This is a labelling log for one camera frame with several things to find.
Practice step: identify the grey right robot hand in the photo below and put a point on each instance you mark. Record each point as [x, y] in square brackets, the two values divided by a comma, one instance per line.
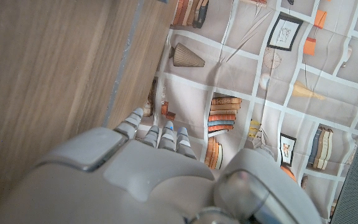
[104, 186]

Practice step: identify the printed bookshelf backdrop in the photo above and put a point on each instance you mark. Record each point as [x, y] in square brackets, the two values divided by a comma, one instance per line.
[244, 71]

